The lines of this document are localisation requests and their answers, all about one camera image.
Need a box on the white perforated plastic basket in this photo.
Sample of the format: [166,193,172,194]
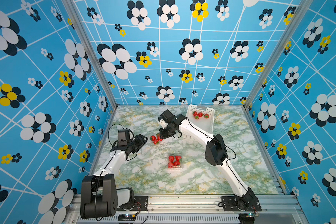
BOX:
[185,105,215,137]

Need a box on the clear plastic clamshell container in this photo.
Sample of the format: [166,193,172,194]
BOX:
[168,155,183,169]

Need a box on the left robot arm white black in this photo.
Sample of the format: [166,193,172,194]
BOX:
[80,129,148,221]

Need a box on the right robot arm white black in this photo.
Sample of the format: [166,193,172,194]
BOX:
[158,110,259,211]

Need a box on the green circuit board left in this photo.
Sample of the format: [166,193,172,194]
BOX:
[118,213,137,222]

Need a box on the green circuit board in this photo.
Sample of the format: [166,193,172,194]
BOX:
[239,213,256,224]
[118,213,137,222]

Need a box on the green circuit board right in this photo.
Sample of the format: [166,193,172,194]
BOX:
[239,213,256,224]

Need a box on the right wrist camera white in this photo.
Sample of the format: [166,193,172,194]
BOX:
[158,117,168,129]

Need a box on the left aluminium corner post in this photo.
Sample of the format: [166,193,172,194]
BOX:
[61,0,118,110]

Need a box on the aluminium corner post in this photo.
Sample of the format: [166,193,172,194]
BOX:
[244,0,313,111]
[61,0,118,110]

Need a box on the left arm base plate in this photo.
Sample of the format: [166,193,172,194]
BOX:
[117,196,148,211]

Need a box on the aluminium front rail frame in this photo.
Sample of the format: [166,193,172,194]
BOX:
[63,194,309,224]

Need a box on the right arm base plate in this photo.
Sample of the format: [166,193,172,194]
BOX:
[218,196,262,212]

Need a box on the right aluminium corner post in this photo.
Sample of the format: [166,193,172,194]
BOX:
[244,0,313,111]

